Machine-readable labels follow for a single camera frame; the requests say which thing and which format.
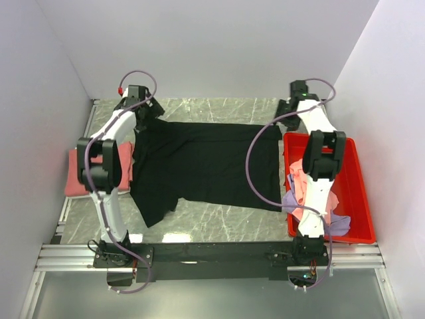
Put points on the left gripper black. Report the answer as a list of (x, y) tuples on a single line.
[(156, 111)]

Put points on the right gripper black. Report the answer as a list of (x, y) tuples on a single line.
[(293, 125)]

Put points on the black t-shirt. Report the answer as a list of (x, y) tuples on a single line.
[(206, 162)]

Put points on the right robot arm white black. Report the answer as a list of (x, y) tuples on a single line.
[(321, 162)]

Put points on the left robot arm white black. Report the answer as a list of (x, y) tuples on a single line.
[(99, 167)]

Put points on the pink garment in bin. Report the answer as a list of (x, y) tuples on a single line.
[(298, 185)]

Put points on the folded red t-shirt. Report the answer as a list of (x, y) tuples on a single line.
[(75, 189)]

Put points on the lavender garment in bin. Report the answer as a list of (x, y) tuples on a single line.
[(340, 225)]

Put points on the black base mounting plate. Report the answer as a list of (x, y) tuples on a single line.
[(198, 261)]

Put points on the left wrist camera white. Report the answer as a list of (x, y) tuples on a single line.
[(123, 92)]

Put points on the aluminium frame rail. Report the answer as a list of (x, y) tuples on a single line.
[(73, 258)]

